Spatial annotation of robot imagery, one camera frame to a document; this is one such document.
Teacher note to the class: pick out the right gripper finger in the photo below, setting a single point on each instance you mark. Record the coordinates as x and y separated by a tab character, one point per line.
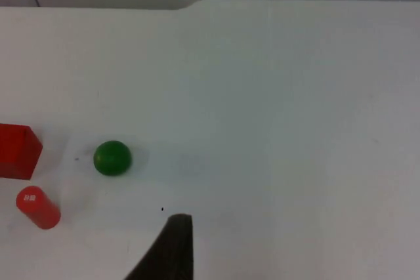
173	253

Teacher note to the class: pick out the red cylinder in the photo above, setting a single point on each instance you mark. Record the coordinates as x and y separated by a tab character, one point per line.
38	208

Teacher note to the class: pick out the green ball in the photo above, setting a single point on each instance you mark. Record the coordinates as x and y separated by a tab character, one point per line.
112	158

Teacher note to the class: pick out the red cube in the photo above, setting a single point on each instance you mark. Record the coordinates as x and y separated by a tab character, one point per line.
15	152

